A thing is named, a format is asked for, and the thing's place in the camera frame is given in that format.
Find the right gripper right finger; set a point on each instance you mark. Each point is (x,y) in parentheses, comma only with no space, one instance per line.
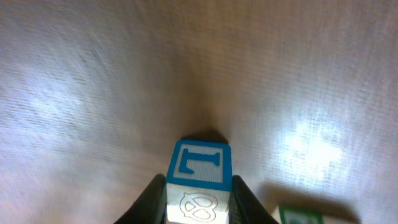
(244,207)

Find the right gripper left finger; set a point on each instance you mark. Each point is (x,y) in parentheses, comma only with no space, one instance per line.
(149,207)

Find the green letter block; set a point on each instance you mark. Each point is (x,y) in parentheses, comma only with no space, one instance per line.
(291,215)

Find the wooden block blue side snail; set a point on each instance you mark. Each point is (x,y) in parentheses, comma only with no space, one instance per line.
(199,183)

